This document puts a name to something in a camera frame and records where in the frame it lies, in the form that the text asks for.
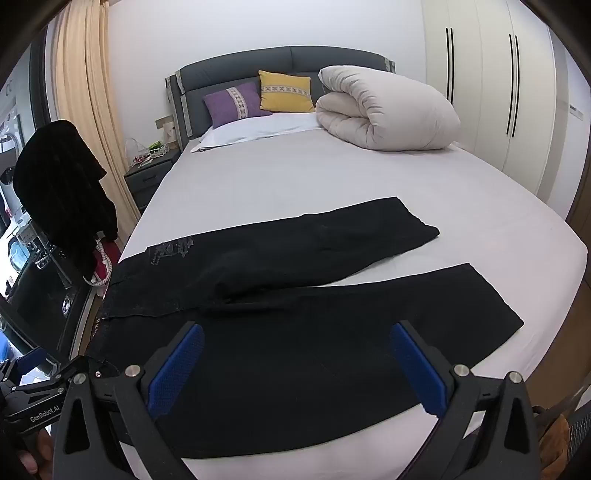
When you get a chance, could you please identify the yellow patterned cushion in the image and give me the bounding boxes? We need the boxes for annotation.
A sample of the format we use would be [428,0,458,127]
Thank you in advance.
[258,70,317,114]

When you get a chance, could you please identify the white wire basket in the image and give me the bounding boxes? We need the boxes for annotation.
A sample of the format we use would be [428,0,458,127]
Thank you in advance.
[126,137,168,168]

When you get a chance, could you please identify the white wardrobe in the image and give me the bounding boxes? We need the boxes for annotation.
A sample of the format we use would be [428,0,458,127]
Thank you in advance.
[421,0,563,199]

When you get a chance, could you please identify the beige curtain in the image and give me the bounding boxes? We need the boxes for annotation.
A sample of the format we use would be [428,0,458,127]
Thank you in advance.
[54,0,142,219]

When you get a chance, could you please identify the purple patterned cushion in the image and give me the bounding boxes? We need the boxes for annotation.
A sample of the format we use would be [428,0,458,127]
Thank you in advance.
[203,82,274,129]

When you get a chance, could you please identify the brown cloth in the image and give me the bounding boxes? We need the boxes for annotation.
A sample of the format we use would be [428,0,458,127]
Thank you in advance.
[531,406,574,480]

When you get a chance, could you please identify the hanging black garment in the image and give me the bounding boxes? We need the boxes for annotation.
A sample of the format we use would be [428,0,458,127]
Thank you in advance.
[13,119,120,280]

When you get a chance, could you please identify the grey upholstered headboard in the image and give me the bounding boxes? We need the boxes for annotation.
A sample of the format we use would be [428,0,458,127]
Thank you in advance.
[165,45,397,151]

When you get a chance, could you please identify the person's left hand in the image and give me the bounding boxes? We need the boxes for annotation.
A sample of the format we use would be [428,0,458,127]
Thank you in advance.
[16,427,55,480]

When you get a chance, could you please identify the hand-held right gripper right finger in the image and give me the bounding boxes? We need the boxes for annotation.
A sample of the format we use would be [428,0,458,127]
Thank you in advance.
[390,320,542,480]

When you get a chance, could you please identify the white and red bag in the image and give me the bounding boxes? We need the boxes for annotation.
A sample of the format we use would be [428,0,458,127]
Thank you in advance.
[83,236,123,289]

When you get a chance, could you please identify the dark glass desk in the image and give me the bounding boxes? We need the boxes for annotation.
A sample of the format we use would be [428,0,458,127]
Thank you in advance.
[0,244,99,365]

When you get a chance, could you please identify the rolled cream duvet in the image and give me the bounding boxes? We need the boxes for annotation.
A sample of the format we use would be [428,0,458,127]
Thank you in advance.
[315,65,461,151]

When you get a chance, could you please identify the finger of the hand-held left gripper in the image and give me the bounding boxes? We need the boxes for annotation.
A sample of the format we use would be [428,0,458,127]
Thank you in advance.
[0,347,51,385]
[9,354,112,398]

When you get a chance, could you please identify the dark grey nightstand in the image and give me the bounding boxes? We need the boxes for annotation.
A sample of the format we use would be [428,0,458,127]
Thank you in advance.
[124,150,182,216]

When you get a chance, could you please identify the beige box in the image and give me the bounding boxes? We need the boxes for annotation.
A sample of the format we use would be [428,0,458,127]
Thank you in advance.
[156,115,180,149]

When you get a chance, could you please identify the bed with white sheet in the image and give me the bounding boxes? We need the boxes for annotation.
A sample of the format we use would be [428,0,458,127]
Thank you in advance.
[95,113,591,480]

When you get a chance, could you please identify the white pillow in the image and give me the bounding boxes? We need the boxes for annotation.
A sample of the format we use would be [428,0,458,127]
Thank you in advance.
[190,112,331,153]

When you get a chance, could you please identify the black pants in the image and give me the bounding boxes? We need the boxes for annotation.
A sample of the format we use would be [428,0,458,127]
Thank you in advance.
[85,197,525,460]

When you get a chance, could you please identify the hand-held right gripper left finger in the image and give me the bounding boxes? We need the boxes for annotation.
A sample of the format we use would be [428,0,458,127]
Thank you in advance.
[53,322,206,480]

